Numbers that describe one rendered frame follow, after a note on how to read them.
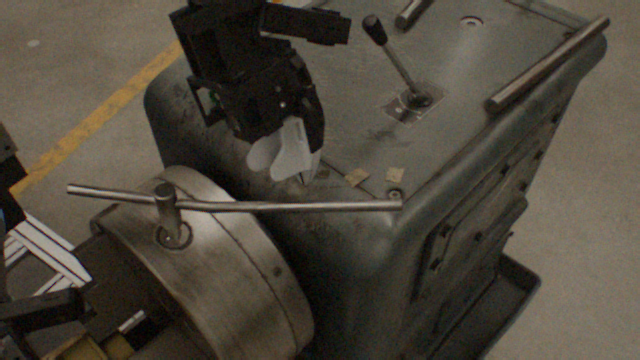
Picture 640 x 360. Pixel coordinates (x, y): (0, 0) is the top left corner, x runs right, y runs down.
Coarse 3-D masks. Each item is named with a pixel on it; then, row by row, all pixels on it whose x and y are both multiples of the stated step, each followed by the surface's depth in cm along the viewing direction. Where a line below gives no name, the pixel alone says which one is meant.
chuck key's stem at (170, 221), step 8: (160, 184) 53; (168, 184) 53; (152, 192) 53; (160, 192) 53; (168, 192) 53; (160, 200) 52; (168, 200) 53; (160, 208) 54; (168, 208) 54; (160, 216) 55; (168, 216) 55; (176, 216) 56; (168, 224) 56; (176, 224) 57; (168, 232) 58; (176, 232) 58; (176, 240) 59
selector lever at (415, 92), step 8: (384, 48) 62; (392, 56) 63; (400, 64) 65; (400, 72) 66; (408, 80) 68; (416, 88) 69; (408, 96) 72; (416, 96) 70; (424, 96) 71; (432, 96) 72; (416, 104) 71; (424, 104) 70
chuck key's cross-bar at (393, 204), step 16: (80, 192) 54; (96, 192) 54; (112, 192) 54; (128, 192) 54; (176, 208) 54; (192, 208) 54; (208, 208) 54; (224, 208) 54; (240, 208) 53; (256, 208) 53; (272, 208) 53; (288, 208) 52; (304, 208) 52; (320, 208) 52; (336, 208) 51; (352, 208) 51; (368, 208) 51; (384, 208) 51; (400, 208) 50
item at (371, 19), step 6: (366, 18) 59; (372, 18) 58; (366, 24) 59; (372, 24) 58; (378, 24) 59; (366, 30) 59; (372, 30) 59; (378, 30) 59; (372, 36) 60; (378, 36) 60; (384, 36) 60; (378, 42) 61; (384, 42) 61
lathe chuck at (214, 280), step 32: (128, 224) 61; (160, 224) 60; (192, 224) 61; (128, 256) 63; (160, 256) 58; (192, 256) 59; (224, 256) 60; (160, 288) 60; (192, 288) 57; (224, 288) 59; (256, 288) 60; (192, 320) 57; (224, 320) 58; (256, 320) 60; (288, 320) 64; (224, 352) 58; (256, 352) 61; (288, 352) 66
